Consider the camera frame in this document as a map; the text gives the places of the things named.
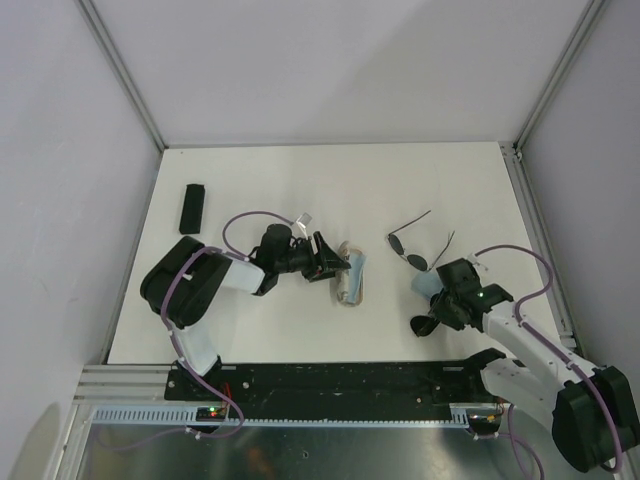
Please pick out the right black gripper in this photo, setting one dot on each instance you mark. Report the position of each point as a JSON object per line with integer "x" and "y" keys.
{"x": 437, "y": 310}

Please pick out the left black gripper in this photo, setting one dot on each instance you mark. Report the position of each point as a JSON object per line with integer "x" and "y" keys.
{"x": 324, "y": 263}

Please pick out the patterned glasses case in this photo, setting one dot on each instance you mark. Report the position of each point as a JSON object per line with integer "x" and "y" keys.
{"x": 342, "y": 277}

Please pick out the blue cleaning cloth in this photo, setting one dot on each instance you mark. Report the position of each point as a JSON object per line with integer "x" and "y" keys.
{"x": 357, "y": 260}
{"x": 426, "y": 284}

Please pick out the black sunglasses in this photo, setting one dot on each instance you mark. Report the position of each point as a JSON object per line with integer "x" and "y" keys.
{"x": 423, "y": 325}

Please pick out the thin metal frame sunglasses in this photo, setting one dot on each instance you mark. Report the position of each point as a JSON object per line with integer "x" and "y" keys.
{"x": 416, "y": 259}

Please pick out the black rectangular glasses case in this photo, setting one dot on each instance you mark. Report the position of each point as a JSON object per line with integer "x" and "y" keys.
{"x": 192, "y": 209}

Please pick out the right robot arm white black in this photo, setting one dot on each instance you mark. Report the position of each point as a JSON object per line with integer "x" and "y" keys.
{"x": 589, "y": 410}

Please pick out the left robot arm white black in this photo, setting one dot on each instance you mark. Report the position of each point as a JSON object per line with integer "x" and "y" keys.
{"x": 181, "y": 287}

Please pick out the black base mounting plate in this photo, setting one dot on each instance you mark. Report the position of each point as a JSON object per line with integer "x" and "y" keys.
{"x": 350, "y": 408}

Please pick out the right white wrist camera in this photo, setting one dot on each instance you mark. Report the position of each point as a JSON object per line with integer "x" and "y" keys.
{"x": 473, "y": 259}

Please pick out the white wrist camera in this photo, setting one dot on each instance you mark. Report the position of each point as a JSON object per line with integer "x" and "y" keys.
{"x": 302, "y": 224}
{"x": 473, "y": 259}

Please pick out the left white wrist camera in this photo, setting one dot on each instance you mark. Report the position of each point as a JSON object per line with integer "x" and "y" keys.
{"x": 302, "y": 224}

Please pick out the white slotted cable duct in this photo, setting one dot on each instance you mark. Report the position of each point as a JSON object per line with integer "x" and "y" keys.
{"x": 453, "y": 417}

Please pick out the right aluminium corner post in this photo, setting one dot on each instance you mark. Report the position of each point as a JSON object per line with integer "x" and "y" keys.
{"x": 578, "y": 39}

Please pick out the aluminium corner post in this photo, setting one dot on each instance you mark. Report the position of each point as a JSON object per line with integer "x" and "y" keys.
{"x": 578, "y": 39}
{"x": 123, "y": 76}

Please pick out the left aluminium corner post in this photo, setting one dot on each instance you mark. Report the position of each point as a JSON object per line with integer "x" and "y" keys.
{"x": 123, "y": 76}

